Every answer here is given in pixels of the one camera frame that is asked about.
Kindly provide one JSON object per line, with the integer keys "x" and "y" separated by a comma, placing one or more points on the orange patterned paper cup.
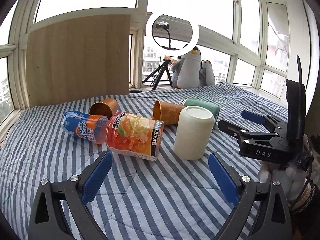
{"x": 167, "y": 112}

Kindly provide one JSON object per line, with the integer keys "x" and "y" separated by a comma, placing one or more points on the large grey penguin plush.
{"x": 186, "y": 70}

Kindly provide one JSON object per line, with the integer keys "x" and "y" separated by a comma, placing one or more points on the right hand white glove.
{"x": 292, "y": 181}

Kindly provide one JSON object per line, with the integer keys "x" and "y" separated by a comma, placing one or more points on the white plastic cup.
{"x": 194, "y": 128}

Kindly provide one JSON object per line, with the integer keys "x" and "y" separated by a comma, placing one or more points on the black tripod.
{"x": 158, "y": 73}

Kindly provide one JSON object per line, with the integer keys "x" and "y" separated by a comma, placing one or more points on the blue striped quilt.
{"x": 169, "y": 198}

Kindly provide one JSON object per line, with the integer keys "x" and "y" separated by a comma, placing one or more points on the green thermos bottle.
{"x": 212, "y": 107}

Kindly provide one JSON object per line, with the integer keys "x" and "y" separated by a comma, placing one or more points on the orange tea drink bottle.
{"x": 133, "y": 135}

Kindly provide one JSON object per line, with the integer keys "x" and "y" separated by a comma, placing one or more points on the black power strip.
{"x": 135, "y": 91}

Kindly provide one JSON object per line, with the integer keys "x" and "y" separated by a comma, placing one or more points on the small grey penguin plush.
{"x": 207, "y": 77}

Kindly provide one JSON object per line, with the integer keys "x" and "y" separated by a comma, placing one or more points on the white ring light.
{"x": 170, "y": 52}

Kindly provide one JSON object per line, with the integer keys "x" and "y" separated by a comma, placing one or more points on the webcam on gooseneck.
{"x": 165, "y": 26}

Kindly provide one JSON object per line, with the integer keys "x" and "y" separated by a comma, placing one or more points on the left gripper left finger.
{"x": 47, "y": 219}

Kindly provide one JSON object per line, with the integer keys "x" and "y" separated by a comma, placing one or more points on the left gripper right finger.
{"x": 273, "y": 218}

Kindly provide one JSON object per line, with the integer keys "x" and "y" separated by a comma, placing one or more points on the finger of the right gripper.
{"x": 258, "y": 119}

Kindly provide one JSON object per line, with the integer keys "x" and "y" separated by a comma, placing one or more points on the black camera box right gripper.
{"x": 296, "y": 115}

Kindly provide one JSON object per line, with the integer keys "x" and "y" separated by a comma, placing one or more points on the wooden board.
{"x": 78, "y": 59}

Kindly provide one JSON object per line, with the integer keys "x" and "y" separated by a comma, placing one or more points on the blue orange drink bottle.
{"x": 85, "y": 126}

